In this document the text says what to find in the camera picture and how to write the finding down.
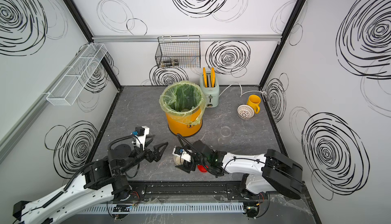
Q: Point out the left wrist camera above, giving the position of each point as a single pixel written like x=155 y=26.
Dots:
x=140 y=135

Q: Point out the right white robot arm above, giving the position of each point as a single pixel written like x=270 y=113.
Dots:
x=264 y=172

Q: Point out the left yellow toast slice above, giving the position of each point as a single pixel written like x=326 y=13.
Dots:
x=205 y=78

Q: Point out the red jar lid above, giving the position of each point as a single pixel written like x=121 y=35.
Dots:
x=202 y=169

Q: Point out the black wire wall basket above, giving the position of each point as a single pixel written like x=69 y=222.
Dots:
x=185 y=48

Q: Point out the white slotted cable duct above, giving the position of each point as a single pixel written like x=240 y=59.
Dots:
x=165 y=208

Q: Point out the mint green toaster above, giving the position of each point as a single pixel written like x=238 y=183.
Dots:
x=211 y=93

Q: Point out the yellow trash bin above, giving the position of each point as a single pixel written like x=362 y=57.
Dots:
x=186 y=126

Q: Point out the white round sink strainer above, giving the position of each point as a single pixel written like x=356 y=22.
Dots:
x=245 y=112

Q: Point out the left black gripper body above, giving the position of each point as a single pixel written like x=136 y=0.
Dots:
x=147 y=154

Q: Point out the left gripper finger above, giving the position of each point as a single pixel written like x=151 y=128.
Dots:
x=160 y=148
x=157 y=157

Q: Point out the green plastic bin liner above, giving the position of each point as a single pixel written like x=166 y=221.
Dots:
x=184 y=102

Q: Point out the yellow toast slice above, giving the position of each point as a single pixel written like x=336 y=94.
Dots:
x=205 y=78
x=212 y=77

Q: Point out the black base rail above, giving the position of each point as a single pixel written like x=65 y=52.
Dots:
x=231 y=190

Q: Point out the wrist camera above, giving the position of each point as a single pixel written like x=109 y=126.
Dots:
x=180 y=151
x=140 y=135

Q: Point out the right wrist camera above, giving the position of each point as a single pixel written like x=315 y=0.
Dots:
x=180 y=151

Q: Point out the right yellow toast slice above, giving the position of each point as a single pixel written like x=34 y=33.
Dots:
x=212 y=77

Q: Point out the white wire wall shelf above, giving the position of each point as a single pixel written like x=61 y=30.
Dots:
x=85 y=73

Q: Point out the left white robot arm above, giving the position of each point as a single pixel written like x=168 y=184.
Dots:
x=94 y=183

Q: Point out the yellow mug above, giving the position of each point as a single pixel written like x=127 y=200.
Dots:
x=254 y=102

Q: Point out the cream jar lid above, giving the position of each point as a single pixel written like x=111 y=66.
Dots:
x=178 y=160

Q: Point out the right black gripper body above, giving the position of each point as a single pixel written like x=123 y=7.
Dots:
x=197 y=162

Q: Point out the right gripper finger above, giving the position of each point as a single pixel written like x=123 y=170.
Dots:
x=185 y=144
x=187 y=168

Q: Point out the dark item in basket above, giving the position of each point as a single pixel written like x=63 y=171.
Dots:
x=169 y=62

